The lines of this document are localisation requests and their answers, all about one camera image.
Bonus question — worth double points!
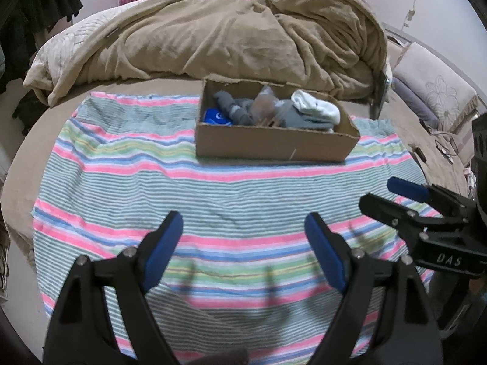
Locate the dark hanging clothes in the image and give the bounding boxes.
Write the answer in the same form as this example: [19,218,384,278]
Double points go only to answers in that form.
[0,0,83,94]

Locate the brown bed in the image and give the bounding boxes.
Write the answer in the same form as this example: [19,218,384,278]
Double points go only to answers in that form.
[0,78,470,274]

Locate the dark grey patterned socks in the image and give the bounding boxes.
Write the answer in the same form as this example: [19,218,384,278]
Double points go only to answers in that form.
[213,90,255,125]

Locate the blue tissue packet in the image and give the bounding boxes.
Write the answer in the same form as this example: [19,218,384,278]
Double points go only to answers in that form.
[204,107,233,126]

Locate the grey purple pillow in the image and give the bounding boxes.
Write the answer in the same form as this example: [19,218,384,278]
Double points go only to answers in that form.
[392,77,438,130]

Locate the eyeglasses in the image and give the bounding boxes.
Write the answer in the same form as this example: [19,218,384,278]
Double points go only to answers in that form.
[434,131,461,160]

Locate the clear plastic bag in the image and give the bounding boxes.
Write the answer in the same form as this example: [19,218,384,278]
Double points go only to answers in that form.
[249,85,290,126]

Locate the brown fleece blanket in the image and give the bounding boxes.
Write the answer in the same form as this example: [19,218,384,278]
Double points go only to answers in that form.
[47,0,388,107]

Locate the beige flower print pillow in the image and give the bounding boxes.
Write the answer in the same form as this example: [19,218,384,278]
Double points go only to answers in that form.
[392,42,481,126]

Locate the beige quilted duvet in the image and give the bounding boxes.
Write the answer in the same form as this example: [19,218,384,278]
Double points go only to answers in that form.
[23,5,153,96]

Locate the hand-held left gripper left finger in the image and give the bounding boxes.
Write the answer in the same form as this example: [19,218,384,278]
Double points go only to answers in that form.
[43,211,184,365]

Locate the black bag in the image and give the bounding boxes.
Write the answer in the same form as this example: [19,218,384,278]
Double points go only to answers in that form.
[12,91,50,135]

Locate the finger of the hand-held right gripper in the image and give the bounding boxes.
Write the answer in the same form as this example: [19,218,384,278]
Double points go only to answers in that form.
[387,177,476,219]
[359,193,429,236]

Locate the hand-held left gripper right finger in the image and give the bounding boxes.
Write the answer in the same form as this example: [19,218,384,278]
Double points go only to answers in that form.
[304,212,444,365]

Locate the white socks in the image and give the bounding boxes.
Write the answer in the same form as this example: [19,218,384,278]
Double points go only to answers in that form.
[291,89,340,125]

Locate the striped pastel towel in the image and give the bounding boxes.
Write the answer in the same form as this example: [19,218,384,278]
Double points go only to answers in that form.
[32,93,444,365]

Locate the pale pink cushion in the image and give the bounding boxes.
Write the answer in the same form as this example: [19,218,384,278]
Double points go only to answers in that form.
[457,110,481,156]

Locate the brown cardboard box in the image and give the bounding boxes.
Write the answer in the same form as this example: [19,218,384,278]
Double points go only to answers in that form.
[195,79,360,162]

